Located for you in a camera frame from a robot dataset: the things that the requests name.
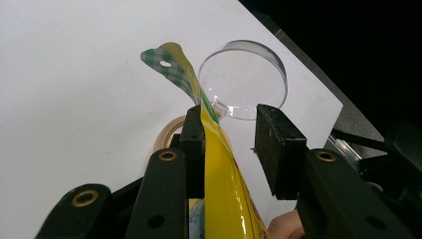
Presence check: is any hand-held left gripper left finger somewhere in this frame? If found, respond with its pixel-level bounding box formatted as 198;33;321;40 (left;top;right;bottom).
170;105;206;200

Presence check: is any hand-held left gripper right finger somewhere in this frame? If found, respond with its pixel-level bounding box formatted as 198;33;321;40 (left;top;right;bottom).
254;103;309;201

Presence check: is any yellow green snack packet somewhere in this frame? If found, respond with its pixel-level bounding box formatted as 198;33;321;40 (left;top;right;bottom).
139;42;271;239

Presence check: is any clear plastic lid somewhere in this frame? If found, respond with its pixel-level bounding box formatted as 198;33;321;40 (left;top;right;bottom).
198;39;289;121

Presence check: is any black stand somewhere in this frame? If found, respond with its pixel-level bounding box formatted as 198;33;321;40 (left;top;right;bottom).
331;120;422;187

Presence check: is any white paper sheet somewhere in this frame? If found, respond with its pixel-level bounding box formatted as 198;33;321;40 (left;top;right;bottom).
0;0;344;239

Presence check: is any aluminium floor rail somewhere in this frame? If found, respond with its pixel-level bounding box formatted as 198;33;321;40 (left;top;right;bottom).
326;133;362;163

